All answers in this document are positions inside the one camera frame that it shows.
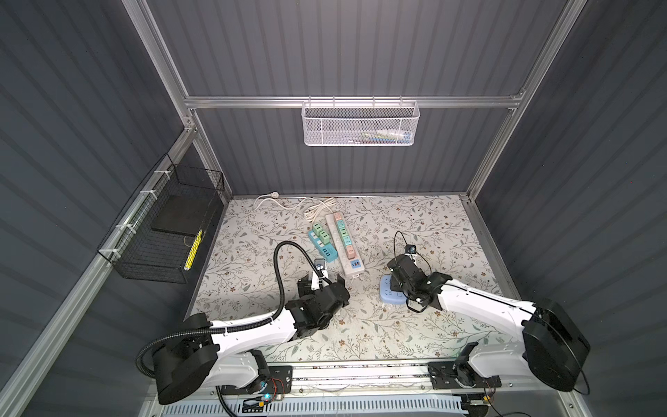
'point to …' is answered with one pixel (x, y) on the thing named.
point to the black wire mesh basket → (154, 238)
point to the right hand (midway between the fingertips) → (399, 277)
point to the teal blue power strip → (326, 250)
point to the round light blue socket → (386, 294)
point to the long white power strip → (351, 267)
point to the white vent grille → (328, 406)
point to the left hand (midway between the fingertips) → (327, 278)
